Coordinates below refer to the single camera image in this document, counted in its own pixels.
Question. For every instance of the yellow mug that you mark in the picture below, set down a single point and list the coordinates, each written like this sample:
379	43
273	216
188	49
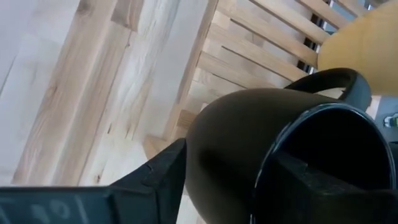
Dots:
367	46

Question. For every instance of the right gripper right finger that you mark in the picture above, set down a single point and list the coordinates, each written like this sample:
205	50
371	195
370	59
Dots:
311	199

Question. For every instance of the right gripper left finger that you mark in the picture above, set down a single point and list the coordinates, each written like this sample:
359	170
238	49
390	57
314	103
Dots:
124	202

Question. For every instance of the matte black coffee mug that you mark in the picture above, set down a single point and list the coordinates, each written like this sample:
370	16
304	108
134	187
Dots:
230	140

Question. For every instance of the wooden slatted rack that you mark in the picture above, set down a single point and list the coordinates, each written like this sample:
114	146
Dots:
248	53

